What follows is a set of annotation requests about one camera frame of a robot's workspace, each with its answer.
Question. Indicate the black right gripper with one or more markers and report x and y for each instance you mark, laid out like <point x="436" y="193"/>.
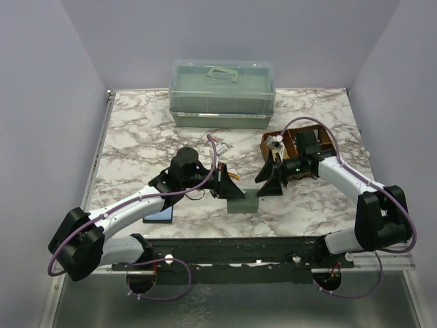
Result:
<point x="272" y="186"/>

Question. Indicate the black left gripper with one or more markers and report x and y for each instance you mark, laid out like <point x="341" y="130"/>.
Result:
<point x="223" y="186"/>

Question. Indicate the brown woven organizer basket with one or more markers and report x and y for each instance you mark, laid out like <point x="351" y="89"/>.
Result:
<point x="309" y="142"/>

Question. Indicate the green plastic storage box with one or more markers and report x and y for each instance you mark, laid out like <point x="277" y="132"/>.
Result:
<point x="222" y="94"/>

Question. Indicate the yellow handled pliers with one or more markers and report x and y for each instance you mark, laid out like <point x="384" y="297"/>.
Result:
<point x="234" y="176"/>

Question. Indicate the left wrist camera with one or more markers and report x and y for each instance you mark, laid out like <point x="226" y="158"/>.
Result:
<point x="221" y="149"/>

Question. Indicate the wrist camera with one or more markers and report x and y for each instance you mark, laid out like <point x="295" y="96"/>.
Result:
<point x="221" y="149"/>
<point x="275" y="142"/>

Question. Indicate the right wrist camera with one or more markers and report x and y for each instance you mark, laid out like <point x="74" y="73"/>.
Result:
<point x="275" y="142"/>

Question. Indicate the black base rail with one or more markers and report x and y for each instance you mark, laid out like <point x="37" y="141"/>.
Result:
<point x="248" y="260"/>

